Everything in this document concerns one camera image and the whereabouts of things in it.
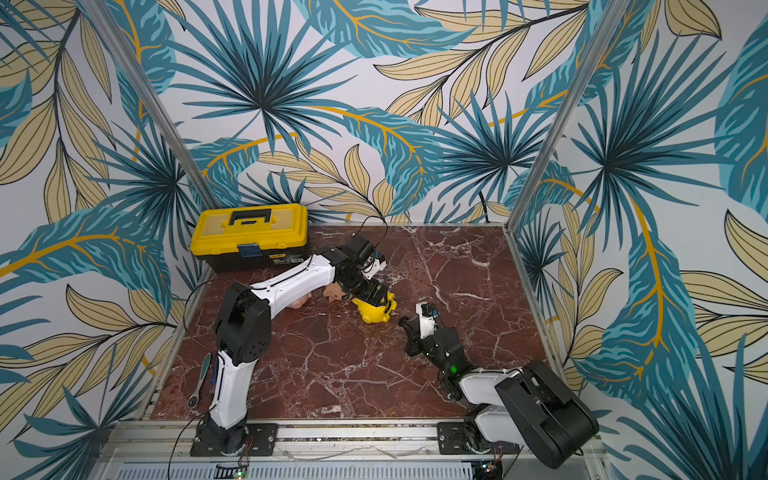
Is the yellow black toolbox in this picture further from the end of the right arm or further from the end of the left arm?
the end of the right arm

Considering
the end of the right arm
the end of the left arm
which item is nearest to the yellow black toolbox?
the end of the left arm

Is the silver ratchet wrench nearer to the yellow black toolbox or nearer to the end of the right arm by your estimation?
the yellow black toolbox

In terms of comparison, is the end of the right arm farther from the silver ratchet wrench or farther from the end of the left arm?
the silver ratchet wrench
